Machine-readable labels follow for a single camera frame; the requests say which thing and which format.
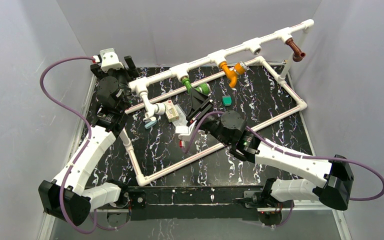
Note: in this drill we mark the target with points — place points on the aluminium table frame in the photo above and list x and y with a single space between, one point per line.
258 96

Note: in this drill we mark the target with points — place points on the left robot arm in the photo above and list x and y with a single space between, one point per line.
65 197

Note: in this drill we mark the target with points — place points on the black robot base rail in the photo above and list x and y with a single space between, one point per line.
192 202

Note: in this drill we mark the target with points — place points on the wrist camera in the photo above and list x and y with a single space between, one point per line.
184 133
110 59

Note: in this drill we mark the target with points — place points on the white water faucet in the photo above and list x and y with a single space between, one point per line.
151 109

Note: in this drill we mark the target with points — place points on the teal plastic cap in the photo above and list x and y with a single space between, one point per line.
227 100

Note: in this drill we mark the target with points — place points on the light blue faucet handle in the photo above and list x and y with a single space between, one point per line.
150 122

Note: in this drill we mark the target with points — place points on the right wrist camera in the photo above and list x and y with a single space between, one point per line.
184 133

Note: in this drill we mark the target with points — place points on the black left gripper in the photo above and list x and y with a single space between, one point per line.
134 73

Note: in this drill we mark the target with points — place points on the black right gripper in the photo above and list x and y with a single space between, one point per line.
201 105

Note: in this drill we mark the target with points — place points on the white PVC pipe frame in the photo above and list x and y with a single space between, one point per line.
181 70

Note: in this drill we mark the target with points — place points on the small cardboard box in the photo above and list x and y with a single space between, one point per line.
170 111

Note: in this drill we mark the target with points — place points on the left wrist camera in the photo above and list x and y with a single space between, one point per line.
110 59

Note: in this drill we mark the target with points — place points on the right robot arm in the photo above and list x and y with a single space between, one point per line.
325 180

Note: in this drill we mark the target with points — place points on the brown water faucet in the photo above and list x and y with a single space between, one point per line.
298 54

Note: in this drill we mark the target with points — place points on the orange water faucet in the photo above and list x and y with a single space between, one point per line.
234 73

